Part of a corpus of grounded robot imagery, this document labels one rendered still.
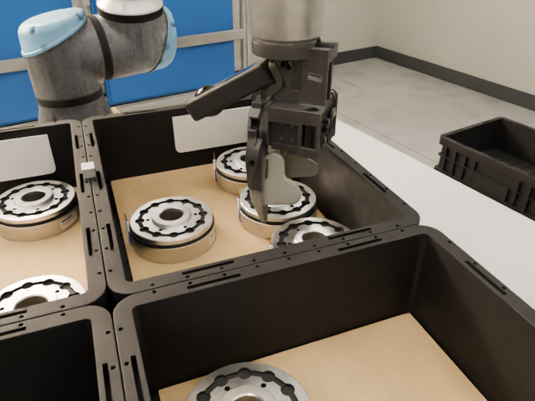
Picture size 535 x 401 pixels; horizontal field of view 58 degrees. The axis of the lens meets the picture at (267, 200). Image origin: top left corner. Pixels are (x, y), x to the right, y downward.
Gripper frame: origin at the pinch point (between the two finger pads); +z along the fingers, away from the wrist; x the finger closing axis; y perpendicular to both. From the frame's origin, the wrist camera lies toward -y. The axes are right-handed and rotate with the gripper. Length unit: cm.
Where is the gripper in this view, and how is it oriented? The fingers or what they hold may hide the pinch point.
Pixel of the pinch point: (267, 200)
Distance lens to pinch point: 60.8
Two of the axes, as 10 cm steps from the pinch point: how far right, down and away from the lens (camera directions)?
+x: 3.7, -4.9, 7.9
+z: 0.0, 8.5, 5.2
